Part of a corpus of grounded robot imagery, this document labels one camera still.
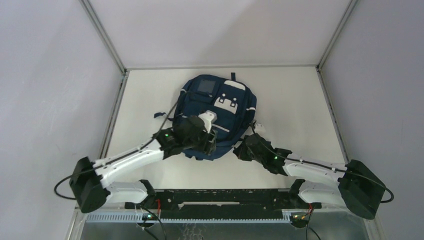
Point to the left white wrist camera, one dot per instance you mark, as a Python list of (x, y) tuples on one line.
[(208, 117)]

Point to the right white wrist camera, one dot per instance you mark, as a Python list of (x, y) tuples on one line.
[(259, 128)]

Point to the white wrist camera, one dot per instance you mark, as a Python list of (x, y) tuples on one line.
[(259, 128), (208, 117)]

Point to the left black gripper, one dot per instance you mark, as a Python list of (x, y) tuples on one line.
[(206, 146)]

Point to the navy blue backpack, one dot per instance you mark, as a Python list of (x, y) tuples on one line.
[(233, 102)]

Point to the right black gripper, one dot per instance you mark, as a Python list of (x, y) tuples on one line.
[(241, 152)]

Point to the white slotted cable duct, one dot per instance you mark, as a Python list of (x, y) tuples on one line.
[(132, 217)]

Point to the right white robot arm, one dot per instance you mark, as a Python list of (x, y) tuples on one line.
[(352, 185)]

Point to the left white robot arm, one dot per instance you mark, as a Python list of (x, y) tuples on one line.
[(95, 183)]

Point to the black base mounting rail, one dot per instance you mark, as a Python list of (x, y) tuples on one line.
[(205, 203)]

